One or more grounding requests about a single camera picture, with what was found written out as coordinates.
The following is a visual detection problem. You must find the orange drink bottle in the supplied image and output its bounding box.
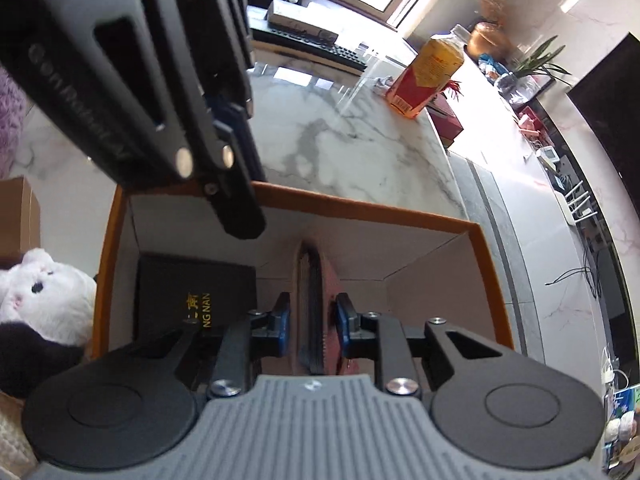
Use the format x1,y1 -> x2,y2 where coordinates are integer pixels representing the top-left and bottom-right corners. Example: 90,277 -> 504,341
387,24 -> 467,121

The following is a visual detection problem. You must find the white TV cabinet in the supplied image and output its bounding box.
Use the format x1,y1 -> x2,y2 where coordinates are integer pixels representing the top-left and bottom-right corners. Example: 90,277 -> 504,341
445,52 -> 628,393

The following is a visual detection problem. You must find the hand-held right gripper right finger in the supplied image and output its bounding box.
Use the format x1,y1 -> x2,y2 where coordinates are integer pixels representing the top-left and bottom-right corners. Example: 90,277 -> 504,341
336,292 -> 503,400

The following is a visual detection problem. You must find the pink toy figure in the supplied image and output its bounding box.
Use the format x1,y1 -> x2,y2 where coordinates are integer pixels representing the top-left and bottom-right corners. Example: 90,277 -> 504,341
517,111 -> 544,139

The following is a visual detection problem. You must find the pink snap wallet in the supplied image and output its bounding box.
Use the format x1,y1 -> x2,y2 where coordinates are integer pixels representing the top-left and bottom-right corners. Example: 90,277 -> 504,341
291,240 -> 368,378

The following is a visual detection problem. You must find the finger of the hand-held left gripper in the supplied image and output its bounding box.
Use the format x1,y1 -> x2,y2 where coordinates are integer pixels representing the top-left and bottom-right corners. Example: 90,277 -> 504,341
60,0 -> 267,240
145,0 -> 255,132

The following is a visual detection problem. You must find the red feather decoration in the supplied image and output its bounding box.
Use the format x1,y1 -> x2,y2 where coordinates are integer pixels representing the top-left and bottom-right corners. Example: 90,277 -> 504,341
440,79 -> 465,107

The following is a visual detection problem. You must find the black box with gold print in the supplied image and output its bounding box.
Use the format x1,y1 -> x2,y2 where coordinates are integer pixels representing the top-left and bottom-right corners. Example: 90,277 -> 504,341
132,252 -> 258,356

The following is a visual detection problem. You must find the golden vase with dried flowers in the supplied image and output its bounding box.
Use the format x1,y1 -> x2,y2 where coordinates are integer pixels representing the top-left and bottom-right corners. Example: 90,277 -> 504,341
467,0 -> 512,59

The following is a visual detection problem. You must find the blue packet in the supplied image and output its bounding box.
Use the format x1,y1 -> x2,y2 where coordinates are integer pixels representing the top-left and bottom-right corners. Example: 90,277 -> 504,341
477,55 -> 502,82

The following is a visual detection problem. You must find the orange-rimmed white storage box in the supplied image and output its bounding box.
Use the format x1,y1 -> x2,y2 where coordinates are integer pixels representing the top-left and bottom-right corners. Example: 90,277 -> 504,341
92,180 -> 516,378

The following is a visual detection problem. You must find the clear acrylic holder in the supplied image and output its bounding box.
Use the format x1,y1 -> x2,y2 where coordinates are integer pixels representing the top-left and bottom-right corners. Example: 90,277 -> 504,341
342,50 -> 401,111

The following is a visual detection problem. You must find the white router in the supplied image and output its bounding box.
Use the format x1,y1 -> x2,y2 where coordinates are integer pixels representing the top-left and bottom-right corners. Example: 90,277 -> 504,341
554,179 -> 599,227

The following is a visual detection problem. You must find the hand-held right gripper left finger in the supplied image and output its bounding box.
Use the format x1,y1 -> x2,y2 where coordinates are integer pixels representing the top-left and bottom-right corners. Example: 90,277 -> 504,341
127,292 -> 292,400

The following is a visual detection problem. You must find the black cable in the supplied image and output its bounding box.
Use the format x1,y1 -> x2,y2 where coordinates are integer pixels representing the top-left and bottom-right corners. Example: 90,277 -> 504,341
546,249 -> 602,302

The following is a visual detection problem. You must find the white plush toy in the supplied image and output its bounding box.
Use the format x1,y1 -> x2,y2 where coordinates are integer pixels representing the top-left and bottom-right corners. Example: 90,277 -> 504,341
0,247 -> 98,400

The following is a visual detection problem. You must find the blue framed picture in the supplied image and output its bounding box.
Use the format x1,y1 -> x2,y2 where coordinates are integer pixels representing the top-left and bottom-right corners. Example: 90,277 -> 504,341
607,385 -> 640,416

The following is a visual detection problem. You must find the black keyboard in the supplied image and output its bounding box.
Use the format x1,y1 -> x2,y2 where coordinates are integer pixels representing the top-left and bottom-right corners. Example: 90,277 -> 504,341
250,25 -> 369,74

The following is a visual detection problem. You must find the white knit pot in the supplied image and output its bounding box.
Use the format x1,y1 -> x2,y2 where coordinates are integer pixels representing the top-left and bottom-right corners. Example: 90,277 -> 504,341
603,411 -> 634,444

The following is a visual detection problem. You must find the glass vase with green plant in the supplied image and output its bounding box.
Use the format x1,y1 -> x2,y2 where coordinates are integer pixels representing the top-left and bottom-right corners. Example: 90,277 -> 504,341
496,35 -> 572,107

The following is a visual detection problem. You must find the beige woven cushion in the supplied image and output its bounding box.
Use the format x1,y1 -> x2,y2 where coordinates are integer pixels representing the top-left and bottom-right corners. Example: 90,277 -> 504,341
0,391 -> 41,477

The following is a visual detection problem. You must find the purple fuzzy clothing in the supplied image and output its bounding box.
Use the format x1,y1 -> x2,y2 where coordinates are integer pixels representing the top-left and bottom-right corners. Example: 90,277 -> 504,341
0,67 -> 32,177

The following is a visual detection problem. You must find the black television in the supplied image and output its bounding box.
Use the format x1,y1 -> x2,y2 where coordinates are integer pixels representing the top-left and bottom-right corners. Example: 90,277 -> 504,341
566,31 -> 640,286

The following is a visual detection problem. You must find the silver flat box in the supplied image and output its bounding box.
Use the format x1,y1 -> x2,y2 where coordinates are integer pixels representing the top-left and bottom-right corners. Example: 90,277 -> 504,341
266,0 -> 337,41

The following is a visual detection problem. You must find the stack of red boxes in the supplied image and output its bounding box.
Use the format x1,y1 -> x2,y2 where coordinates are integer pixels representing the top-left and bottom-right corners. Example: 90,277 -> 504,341
429,100 -> 467,149

